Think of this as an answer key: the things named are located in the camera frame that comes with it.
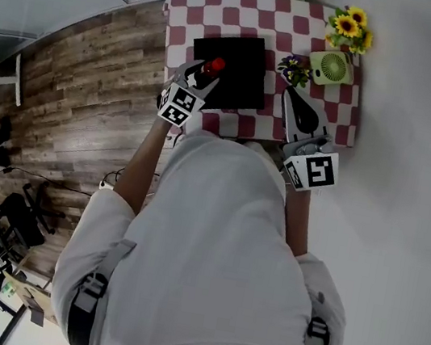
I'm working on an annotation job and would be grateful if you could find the green desk fan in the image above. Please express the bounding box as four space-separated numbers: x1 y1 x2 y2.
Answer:
304 46 360 91

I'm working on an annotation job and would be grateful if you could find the black box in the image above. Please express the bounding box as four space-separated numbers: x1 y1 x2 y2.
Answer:
182 27 278 120

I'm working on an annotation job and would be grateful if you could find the person's white shirt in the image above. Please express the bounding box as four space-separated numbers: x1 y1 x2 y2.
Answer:
42 110 375 345

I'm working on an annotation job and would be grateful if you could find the grey left shoulder strap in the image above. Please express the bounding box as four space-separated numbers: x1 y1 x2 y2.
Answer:
62 230 139 345

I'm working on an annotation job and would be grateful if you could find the black office chair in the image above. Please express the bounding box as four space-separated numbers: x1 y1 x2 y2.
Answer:
0 174 72 254

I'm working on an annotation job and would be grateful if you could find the sunflower bouquet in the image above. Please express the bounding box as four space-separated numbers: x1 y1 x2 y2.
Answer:
322 2 379 57

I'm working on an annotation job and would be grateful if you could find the person's left forearm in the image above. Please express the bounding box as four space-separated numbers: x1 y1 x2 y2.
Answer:
110 111 177 219

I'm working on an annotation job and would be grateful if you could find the purple yellow flower pot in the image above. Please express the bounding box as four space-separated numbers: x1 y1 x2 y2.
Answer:
274 52 317 91

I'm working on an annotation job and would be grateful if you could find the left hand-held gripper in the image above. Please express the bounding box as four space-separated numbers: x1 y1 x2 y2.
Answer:
153 53 224 133

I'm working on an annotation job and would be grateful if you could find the cardboard box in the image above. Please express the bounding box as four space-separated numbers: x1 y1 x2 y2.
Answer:
0 267 69 327

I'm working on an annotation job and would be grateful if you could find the red white checkered tablecloth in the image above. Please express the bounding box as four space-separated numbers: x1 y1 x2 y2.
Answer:
144 0 378 159

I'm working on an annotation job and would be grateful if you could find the black floor cable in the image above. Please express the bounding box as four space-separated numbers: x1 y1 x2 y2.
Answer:
0 146 127 206

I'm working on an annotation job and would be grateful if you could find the white power strip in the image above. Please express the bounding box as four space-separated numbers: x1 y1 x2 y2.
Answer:
96 178 118 194

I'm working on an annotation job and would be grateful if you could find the small red-capped bottle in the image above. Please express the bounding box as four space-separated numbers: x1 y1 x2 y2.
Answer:
201 54 228 79

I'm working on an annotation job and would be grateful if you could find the grey shoulder strap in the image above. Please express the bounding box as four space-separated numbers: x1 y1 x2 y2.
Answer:
303 290 339 345
62 230 139 345

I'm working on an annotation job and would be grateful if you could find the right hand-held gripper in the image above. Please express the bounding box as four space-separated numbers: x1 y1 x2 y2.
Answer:
267 84 353 199

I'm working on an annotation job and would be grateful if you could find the grey right shoulder strap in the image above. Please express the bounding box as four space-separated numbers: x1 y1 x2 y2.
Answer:
303 290 339 345

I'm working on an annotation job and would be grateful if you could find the person's right forearm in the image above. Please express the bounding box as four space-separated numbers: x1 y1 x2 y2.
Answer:
274 183 319 260

